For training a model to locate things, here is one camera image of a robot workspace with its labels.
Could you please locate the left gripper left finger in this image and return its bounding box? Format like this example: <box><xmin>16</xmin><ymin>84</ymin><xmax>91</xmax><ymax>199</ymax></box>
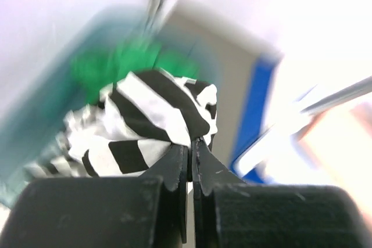
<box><xmin>141</xmin><ymin>145</ymin><xmax>188</xmax><ymax>244</ymax></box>

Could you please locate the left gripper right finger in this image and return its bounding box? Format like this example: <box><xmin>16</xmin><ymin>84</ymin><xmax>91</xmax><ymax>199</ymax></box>
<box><xmin>191</xmin><ymin>139</ymin><xmax>244</xmax><ymax>247</ymax></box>

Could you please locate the black white striped tank top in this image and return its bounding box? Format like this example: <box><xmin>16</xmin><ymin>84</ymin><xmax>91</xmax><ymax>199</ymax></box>
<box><xmin>25</xmin><ymin>70</ymin><xmax>217</xmax><ymax>179</ymax></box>

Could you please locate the blue mat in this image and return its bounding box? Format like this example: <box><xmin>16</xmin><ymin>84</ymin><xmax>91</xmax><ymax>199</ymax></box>
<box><xmin>228</xmin><ymin>55</ymin><xmax>280</xmax><ymax>174</ymax></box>

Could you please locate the clothes rack metal white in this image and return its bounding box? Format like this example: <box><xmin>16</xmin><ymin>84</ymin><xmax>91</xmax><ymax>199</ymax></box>
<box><xmin>145</xmin><ymin>0</ymin><xmax>371</xmax><ymax>177</ymax></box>

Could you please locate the green cloth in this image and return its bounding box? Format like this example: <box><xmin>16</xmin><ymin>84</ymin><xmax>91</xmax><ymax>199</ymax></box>
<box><xmin>71</xmin><ymin>40</ymin><xmax>201</xmax><ymax>105</ymax></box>

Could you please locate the pink brown board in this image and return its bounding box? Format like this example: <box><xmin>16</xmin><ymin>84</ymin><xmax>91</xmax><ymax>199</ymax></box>
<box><xmin>296</xmin><ymin>102</ymin><xmax>372</xmax><ymax>196</ymax></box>

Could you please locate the teal plastic bin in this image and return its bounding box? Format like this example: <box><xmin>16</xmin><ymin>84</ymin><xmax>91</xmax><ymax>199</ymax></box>
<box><xmin>1</xmin><ymin>7</ymin><xmax>146</xmax><ymax>207</ymax></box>

